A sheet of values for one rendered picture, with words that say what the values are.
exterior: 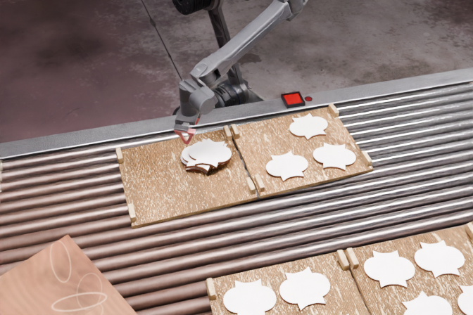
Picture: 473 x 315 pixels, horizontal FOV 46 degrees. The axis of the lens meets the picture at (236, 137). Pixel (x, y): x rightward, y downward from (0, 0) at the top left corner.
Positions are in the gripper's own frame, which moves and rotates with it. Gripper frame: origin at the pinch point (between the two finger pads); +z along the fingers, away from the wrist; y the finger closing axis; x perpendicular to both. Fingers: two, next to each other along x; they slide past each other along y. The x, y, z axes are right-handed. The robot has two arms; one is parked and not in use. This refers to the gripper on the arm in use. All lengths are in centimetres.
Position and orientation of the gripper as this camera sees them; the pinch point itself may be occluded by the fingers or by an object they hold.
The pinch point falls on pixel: (190, 132)
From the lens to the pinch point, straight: 184.5
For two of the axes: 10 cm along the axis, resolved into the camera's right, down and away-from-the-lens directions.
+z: -0.2, 7.4, 6.8
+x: -9.8, -1.6, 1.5
